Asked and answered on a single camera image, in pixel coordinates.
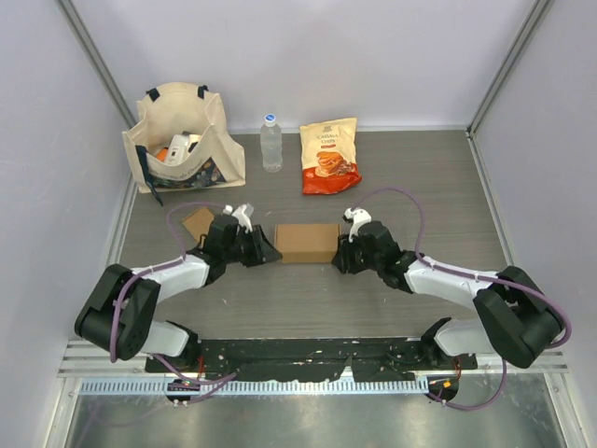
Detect slotted cable duct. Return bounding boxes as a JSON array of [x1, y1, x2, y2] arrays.
[[79, 375, 428, 397]]

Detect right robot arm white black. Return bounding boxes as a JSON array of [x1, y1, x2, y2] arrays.
[[332, 220, 566, 369]]

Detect aluminium frame rail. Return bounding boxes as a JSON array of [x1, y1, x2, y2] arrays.
[[470, 349, 570, 373]]

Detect cassava chips bag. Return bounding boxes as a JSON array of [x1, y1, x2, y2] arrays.
[[299, 118, 362, 195]]

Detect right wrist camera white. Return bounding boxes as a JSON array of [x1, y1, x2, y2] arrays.
[[343, 207, 371, 243]]

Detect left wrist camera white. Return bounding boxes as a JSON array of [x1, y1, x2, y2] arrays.
[[223, 203, 254, 233]]

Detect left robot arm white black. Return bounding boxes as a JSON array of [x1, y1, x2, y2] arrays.
[[74, 215, 282, 372]]

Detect orange item in tote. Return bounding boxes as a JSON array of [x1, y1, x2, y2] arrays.
[[156, 147, 169, 161]]

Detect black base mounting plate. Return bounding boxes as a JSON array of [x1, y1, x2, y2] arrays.
[[164, 338, 478, 383]]

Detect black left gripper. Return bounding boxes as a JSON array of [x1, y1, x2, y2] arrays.
[[223, 224, 282, 267]]

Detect small brown cardboard box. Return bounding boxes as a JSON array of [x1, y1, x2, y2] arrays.
[[182, 207, 215, 243]]

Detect white box in tote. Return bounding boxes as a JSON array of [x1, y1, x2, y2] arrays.
[[163, 132, 201, 166]]

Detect clear plastic water bottle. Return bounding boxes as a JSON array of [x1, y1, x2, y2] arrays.
[[260, 114, 283, 173]]

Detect purple cable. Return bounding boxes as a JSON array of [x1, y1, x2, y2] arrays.
[[109, 201, 239, 405], [354, 187, 573, 412]]

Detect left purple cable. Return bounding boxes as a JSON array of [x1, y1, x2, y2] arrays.
[[109, 201, 239, 405]]

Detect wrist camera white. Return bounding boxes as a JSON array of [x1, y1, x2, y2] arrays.
[[223, 203, 254, 233], [343, 207, 371, 243]]

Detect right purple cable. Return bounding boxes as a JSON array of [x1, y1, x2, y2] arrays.
[[354, 187, 573, 412]]

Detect beige canvas tote bag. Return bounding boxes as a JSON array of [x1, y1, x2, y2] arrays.
[[122, 82, 246, 203]]

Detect large cardboard box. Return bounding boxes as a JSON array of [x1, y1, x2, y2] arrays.
[[274, 224, 340, 264]]

